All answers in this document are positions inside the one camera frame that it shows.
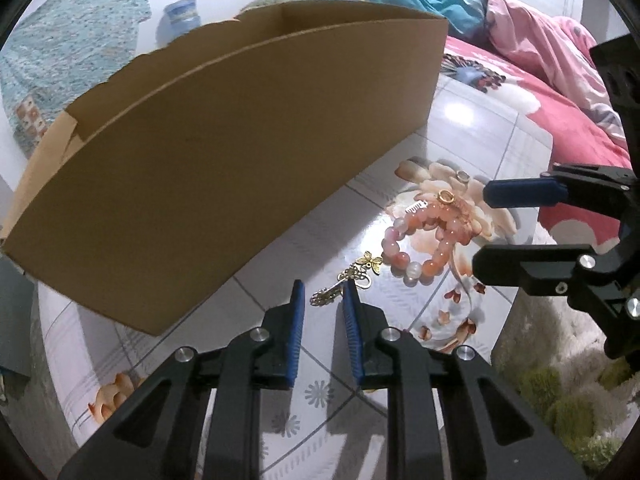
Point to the blue water bottle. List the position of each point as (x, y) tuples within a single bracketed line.
[(182, 17)]

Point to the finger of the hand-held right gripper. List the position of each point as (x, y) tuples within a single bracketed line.
[(525, 267), (520, 192)]

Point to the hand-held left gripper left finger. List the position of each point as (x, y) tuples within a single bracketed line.
[(296, 340)]

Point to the brown cardboard box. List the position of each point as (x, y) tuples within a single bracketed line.
[(200, 160)]

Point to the pink floral blanket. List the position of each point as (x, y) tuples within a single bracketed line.
[(565, 140)]

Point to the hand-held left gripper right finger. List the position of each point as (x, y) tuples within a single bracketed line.
[(351, 340)]

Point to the turquoise patterned hanging cloth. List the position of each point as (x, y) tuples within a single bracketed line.
[(65, 35)]

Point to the gold butterfly charm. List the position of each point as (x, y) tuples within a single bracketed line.
[(357, 272)]

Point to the olive grey cushion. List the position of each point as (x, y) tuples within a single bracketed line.
[(280, 2)]

